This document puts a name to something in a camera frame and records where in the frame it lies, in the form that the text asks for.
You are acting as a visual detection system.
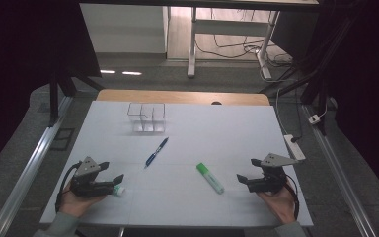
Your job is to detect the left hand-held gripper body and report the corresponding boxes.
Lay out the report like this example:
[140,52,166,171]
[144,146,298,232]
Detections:
[69,156,116,198]

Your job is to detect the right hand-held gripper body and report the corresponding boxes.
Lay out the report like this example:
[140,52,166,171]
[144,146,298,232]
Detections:
[247,152,300,195]

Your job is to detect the green highlighter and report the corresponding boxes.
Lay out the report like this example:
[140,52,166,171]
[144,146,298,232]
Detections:
[195,162,225,196]

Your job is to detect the blue pen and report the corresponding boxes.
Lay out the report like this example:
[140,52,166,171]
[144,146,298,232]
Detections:
[143,136,170,170]

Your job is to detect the clear acrylic pen holder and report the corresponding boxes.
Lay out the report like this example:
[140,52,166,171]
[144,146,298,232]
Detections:
[126,102,167,133]

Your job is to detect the person's left hand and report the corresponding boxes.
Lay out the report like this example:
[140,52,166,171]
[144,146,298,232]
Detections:
[58,182,108,218]

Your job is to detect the person's right hand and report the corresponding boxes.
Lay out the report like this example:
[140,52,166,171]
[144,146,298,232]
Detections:
[256,177,298,225]

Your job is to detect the white power strip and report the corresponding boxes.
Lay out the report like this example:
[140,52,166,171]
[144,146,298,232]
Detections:
[283,133,307,162]

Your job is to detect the dark floor hatch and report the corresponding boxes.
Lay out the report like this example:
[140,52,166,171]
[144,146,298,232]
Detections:
[49,127,76,152]

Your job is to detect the small white adapter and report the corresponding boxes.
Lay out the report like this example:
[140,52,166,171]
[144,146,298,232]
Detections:
[308,105,329,125]

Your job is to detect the black stand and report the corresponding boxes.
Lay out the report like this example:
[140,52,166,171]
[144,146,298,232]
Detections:
[258,19,332,136]
[47,70,107,128]

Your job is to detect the wooden table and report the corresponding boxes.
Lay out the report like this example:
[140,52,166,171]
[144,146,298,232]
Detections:
[96,88,271,107]

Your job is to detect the black curtain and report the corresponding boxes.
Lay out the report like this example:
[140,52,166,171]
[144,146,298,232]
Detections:
[0,0,103,179]
[319,0,379,205]

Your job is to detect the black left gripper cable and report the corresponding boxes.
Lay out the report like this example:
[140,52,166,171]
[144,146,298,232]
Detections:
[54,160,83,213]

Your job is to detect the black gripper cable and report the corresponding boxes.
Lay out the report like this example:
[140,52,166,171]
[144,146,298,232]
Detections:
[54,160,83,213]
[284,177,300,221]

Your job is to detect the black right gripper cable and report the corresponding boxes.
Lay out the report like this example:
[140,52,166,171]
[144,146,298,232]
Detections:
[284,177,300,221]

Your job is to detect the white power cable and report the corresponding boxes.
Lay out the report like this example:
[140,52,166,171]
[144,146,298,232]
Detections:
[274,87,289,136]

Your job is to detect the aluminium rail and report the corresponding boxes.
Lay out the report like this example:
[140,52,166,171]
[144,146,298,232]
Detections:
[301,104,378,237]
[0,95,74,237]

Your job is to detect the black floor cables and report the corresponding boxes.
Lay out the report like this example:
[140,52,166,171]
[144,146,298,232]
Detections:
[195,8,294,83]

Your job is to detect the white desk frame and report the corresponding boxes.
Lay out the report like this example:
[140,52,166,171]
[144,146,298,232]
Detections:
[187,6,281,81]

